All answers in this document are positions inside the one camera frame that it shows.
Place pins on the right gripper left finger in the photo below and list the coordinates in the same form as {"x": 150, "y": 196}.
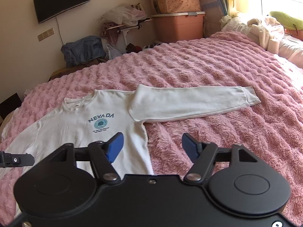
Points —
{"x": 102, "y": 155}

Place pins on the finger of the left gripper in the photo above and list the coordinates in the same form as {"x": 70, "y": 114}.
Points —
{"x": 8, "y": 160}

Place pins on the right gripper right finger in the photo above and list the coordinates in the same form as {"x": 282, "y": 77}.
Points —
{"x": 202, "y": 155}

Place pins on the white Nevada sweatshirt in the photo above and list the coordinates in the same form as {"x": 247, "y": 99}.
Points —
{"x": 103, "y": 113}

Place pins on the blue clothes bag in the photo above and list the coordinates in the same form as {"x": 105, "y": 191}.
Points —
{"x": 82, "y": 51}

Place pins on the pink fluffy blanket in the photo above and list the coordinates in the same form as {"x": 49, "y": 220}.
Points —
{"x": 272, "y": 129}

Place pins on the small white plastic bag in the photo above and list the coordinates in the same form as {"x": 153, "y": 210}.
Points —
{"x": 113, "y": 52}

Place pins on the white folding side table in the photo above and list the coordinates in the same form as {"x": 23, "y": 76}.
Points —
{"x": 124, "y": 30}

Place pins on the brown plastic storage bin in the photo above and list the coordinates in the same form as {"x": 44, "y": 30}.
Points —
{"x": 173, "y": 27}

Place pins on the translucent plastic bag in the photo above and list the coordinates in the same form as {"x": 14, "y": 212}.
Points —
{"x": 128, "y": 16}

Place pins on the blue striped bundle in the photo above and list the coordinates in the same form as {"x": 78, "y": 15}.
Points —
{"x": 214, "y": 11}

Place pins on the green plush toy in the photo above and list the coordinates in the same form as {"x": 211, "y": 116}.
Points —
{"x": 287, "y": 21}

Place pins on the patterned beige fabric box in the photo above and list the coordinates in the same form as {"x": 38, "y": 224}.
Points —
{"x": 174, "y": 6}

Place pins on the wall power sockets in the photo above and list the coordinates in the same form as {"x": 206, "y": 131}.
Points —
{"x": 45, "y": 34}

